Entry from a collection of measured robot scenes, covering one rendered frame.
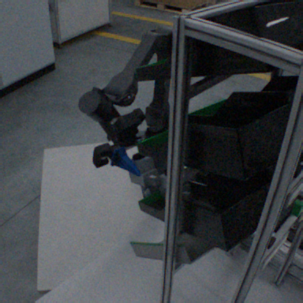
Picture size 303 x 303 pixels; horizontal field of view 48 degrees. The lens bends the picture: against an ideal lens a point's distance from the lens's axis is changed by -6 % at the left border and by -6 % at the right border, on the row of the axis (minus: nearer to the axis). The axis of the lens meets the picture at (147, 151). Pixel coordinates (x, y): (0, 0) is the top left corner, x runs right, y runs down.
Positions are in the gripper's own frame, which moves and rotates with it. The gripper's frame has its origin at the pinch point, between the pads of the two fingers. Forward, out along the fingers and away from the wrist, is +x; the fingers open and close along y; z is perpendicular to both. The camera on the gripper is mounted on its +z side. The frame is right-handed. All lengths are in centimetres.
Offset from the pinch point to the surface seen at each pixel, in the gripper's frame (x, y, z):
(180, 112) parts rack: 13.1, -9.4, 32.7
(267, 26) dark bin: 17, -5, 49
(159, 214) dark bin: 14.7, -5.5, 2.8
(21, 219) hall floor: -77, -12, -157
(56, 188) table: -30, -7, -51
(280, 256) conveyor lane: 37, 31, -21
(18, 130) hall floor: -179, 23, -188
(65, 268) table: 2.4, -20.6, -41.4
